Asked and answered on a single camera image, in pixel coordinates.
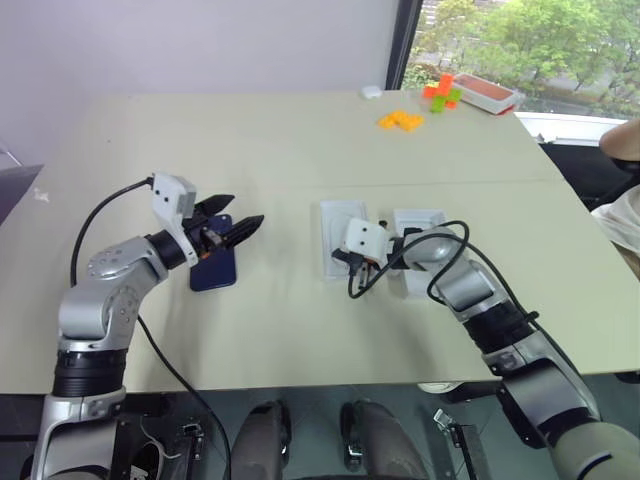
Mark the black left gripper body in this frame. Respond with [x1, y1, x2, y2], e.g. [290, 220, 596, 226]
[182, 210, 235, 260]

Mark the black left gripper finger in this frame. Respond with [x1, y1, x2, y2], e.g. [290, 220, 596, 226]
[194, 193, 236, 218]
[222, 214, 266, 248]

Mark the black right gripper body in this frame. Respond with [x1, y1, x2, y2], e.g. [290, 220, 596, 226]
[349, 253, 385, 276]

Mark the dark blue phone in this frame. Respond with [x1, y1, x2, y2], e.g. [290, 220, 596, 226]
[188, 213, 239, 294]

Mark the white phone box base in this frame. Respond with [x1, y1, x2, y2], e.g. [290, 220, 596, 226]
[318, 199, 369, 285]

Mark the white phone box lid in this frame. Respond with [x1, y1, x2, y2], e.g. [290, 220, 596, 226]
[391, 208, 448, 301]

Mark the white round floor object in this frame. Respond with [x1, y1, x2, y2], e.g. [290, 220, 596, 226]
[417, 381, 459, 396]

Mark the yellow toy block cluster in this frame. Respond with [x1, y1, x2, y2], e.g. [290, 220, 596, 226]
[377, 110, 425, 135]

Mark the dark rounded shape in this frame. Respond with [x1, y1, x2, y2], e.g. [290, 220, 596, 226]
[232, 399, 292, 480]
[340, 398, 429, 480]

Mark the orange green toy block assembly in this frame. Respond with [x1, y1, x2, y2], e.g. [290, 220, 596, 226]
[422, 73, 464, 115]

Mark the dark grey side cabinet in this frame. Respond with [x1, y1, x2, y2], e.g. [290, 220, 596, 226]
[0, 162, 46, 226]

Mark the small metal clip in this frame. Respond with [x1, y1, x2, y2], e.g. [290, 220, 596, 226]
[177, 422, 206, 464]

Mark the white tray with orange top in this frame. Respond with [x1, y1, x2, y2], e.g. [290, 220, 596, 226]
[452, 72, 526, 117]

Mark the white window sill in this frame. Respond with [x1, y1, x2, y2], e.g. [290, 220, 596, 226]
[514, 112, 640, 147]

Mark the bystander cream garment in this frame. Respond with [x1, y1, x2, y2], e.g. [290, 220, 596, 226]
[589, 184, 640, 281]

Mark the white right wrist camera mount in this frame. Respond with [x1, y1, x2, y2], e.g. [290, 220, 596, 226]
[341, 218, 389, 266]

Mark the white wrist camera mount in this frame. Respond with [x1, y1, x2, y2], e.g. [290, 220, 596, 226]
[341, 218, 389, 266]
[151, 172, 197, 264]

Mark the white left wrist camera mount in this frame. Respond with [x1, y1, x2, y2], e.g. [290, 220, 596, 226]
[151, 172, 197, 264]

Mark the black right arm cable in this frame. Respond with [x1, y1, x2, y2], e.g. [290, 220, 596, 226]
[345, 219, 541, 321]

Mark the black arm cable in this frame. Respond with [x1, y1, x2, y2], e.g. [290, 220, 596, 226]
[69, 177, 234, 480]
[345, 219, 541, 321]

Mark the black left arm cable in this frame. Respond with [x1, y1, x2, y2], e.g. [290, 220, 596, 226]
[69, 177, 234, 480]

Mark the black metal bracket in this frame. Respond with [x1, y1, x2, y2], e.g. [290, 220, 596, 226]
[432, 408, 489, 480]

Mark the dark window frame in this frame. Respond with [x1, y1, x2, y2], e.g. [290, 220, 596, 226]
[385, 0, 421, 91]

